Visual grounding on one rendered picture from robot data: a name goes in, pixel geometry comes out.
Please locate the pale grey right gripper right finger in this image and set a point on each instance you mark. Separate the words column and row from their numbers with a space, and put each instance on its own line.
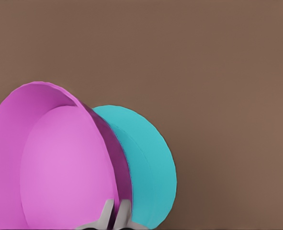
column 122, row 215

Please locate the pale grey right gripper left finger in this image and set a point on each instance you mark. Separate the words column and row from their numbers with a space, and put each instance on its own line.
column 105, row 215

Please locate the pink plate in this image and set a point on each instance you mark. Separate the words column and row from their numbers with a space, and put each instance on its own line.
column 64, row 163

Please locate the blue plate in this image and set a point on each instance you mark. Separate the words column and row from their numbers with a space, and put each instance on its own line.
column 153, row 167

